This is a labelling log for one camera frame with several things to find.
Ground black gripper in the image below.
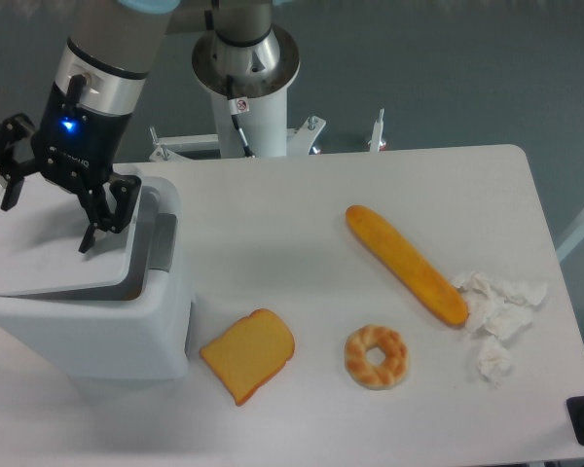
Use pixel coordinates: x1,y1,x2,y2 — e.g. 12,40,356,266
0,85,142,253

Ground white trash can lid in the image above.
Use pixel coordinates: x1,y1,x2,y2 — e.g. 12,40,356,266
0,173,136,297

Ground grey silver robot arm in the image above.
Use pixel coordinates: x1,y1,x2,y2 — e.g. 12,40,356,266
0,1,273,253

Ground white plastic trash can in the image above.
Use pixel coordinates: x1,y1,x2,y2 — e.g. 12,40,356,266
0,176,193,379

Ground orange toast slice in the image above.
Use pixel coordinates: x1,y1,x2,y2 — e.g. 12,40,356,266
200,308,296,407

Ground long orange baguette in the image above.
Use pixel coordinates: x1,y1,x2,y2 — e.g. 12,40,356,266
345,205,469,327

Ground large crumpled white tissue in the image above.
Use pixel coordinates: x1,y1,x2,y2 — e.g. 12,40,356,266
451,270,549,341

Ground small crumpled white tissue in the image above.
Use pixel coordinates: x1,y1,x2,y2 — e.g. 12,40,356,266
476,336,512,387

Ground white table clamp bracket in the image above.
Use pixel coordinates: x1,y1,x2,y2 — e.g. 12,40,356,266
149,126,220,162

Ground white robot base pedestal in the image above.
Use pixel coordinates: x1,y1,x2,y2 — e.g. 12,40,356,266
192,24,300,159

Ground white clamp bolt post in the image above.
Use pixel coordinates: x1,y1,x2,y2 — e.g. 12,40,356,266
368,108,386,152

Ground braided ring bread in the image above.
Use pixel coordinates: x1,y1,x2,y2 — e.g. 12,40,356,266
345,324,410,390

